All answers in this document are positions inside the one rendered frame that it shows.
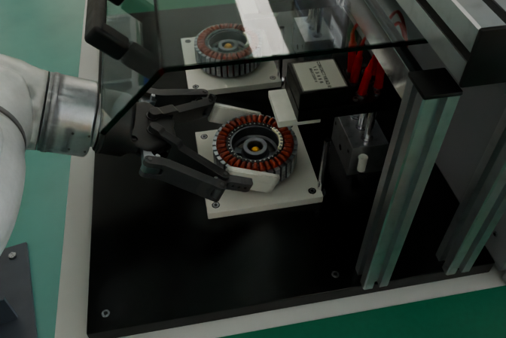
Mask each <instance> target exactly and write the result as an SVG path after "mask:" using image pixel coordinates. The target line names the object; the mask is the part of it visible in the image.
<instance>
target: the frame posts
mask: <svg viewBox="0 0 506 338"><path fill-rule="evenodd" d="M462 94H463V91H462V89H461V88H460V87H459V85H458V84H457V83H456V82H455V80H454V79H453V77H452V76H451V75H450V73H449V72H448V71H447V70H446V68H439V69H427V70H421V71H414V72H408V79H407V83H406V87H405V89H404V95H403V97H402V100H401V105H400V108H399V111H398V116H397V119H396V122H395V127H394V130H393V133H392V137H391V141H390V144H389V149H388V151H387V155H386V159H385V162H384V165H383V170H382V173H381V176H380V180H379V184H378V187H377V190H376V195H375V198H374V201H373V206H372V209H371V212H370V217H369V220H368V222H367V228H366V230H365V234H364V238H363V242H362V244H361V249H360V252H359V256H358V260H357V263H356V266H355V270H356V272H357V274H358V276H359V275H362V276H361V281H360V283H361V286H362V288H363V289H364V290H367V289H371V288H373V285H374V282H377V283H378V285H379V287H384V286H387V285H388V284H389V280H390V278H391V276H392V273H393V270H394V268H395V264H396V263H397V260H398V257H399V254H400V253H401V249H402V247H403V244H404V241H405V239H406V237H407V234H408V231H409V229H410V225H411V224H412V221H413V218H414V215H415V214H416V210H417V208H418V205H419V202H420V200H421V198H422V194H423V192H424V189H425V186H426V184H427V182H428V179H429V176H430V174H431V171H432V169H433V166H434V163H435V160H436V158H437V155H438V153H439V150H440V147H441V145H442V143H443V140H444V137H445V135H446V133H447V129H448V127H449V125H450V121H451V119H452V117H453V113H454V111H455V109H456V106H457V103H458V101H459V98H460V96H461V95H462ZM505 209H506V108H505V110H504V112H503V114H502V116H501V118H500V120H499V122H498V125H497V127H496V128H495V131H494V133H493V134H492V137H491V139H490V141H489V144H488V145H487V147H486V150H485V151H484V153H483V156H482V158H481V160H480V162H479V164H478V166H477V168H476V170H475V173H474V175H473V177H472V179H471V181H470V183H469V185H468V187H467V190H466V191H465V194H464V196H463V197H462V200H461V202H460V203H459V207H458V208H457V210H456V213H455V214H454V216H453V219H452V221H451V223H450V225H449V227H448V229H447V231H446V233H445V235H444V238H443V240H442V242H441V244H440V246H439V248H438V250H437V252H436V257H437V259H438V261H442V260H445V262H444V264H443V266H442V268H443V270H444V272H445V274H446V275H452V274H455V273H456V271H457V269H458V268H459V269H460V271H461V273H465V272H469V271H470V269H471V268H472V266H473V264H474V262H475V260H476V259H477V257H478V255H479V254H480V252H481V251H482V249H483V247H484V245H485V244H486V242H487V240H488V238H489V237H490V235H491V234H492V232H493V230H494V229H495V226H496V225H497V223H498V222H499V220H500V218H501V217H502V215H503V214H504V211H505Z"/></svg>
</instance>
